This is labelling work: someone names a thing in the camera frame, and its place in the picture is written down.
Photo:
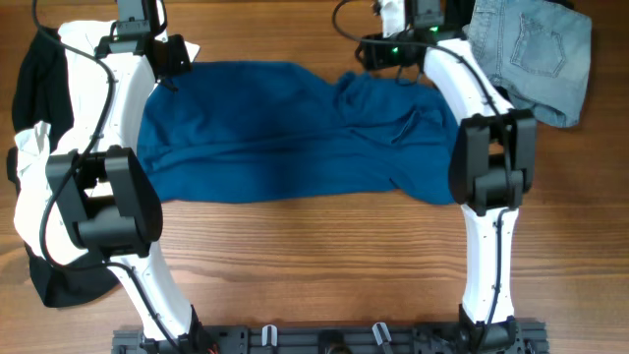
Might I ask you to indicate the white crumpled shirt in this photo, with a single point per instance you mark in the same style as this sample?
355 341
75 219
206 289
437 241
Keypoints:
124 126

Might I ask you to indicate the teal blue polo shirt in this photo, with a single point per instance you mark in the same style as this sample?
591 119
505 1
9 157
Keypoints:
248 132

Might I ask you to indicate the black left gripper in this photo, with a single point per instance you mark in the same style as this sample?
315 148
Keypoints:
183 63

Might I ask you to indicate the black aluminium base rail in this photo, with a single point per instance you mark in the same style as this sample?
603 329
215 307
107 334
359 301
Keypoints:
530 338

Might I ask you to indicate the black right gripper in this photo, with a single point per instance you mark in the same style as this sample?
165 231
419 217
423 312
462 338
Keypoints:
373 55

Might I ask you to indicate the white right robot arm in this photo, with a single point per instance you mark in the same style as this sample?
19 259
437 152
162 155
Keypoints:
490 171

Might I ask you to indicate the light blue denim shorts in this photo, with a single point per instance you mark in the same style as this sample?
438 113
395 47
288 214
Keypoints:
538 51

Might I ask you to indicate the black garment under white shirt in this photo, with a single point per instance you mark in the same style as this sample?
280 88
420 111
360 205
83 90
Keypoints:
42 114

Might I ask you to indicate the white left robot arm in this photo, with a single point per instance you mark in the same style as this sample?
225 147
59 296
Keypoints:
104 213

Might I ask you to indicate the black garment under denim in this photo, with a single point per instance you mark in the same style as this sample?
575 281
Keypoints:
501 93

